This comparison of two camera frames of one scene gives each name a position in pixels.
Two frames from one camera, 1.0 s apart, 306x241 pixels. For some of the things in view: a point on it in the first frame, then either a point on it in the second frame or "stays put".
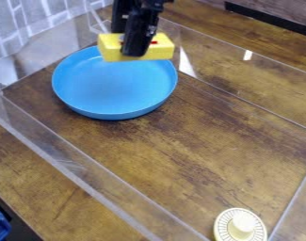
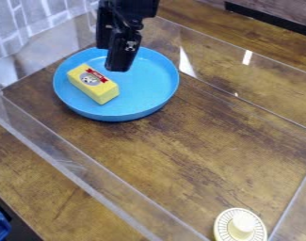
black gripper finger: [119, 15] to [104, 26]
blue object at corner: [0, 225] stays put
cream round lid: [239, 224] stays put
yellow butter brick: [160, 49] to [92, 84]
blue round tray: [114, 89] stays put
